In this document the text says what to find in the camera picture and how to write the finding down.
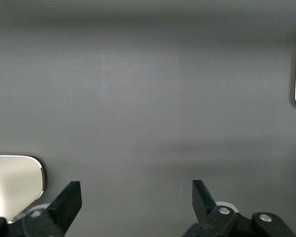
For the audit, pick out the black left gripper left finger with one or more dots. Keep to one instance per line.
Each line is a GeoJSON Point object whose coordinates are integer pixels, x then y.
{"type": "Point", "coordinates": [61, 209]}

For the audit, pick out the white toaster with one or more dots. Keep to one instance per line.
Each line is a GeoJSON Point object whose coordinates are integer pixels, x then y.
{"type": "Point", "coordinates": [14, 182]}

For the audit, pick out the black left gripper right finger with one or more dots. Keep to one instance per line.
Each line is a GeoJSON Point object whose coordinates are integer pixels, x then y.
{"type": "Point", "coordinates": [207, 212]}

